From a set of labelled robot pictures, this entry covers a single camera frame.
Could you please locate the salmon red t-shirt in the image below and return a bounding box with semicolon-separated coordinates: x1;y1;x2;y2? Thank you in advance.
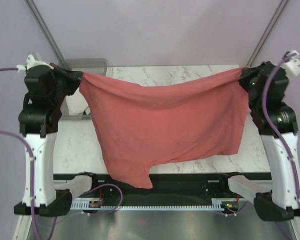
79;68;248;189

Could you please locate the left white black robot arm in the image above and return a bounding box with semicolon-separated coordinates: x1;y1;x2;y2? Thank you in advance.
13;63;83;217

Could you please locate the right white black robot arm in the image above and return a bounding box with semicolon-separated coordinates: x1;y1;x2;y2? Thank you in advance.
219;56;300;222

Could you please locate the white crumpled t-shirt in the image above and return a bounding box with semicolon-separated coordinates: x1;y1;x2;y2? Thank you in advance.
65;91;91;116

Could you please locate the grey transparent plastic bin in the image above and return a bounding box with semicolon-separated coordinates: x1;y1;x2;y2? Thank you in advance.
61;58;108;118

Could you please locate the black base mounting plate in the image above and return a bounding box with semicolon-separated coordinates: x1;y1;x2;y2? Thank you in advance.
52;171;251;207

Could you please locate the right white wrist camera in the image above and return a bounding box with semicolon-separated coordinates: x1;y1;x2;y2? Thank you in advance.
281;50;300;76

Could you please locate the right aluminium frame post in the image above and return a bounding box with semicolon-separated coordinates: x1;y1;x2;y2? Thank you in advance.
246;0;290;66

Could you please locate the aluminium frame post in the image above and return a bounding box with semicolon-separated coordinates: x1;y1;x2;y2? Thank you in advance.
24;0;70;70
246;0;290;66

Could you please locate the left aluminium frame post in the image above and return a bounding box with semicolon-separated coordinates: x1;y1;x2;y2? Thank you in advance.
24;0;70;70

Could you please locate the white slotted cable duct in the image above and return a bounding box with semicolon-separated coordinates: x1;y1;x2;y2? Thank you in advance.
70;198;224;211

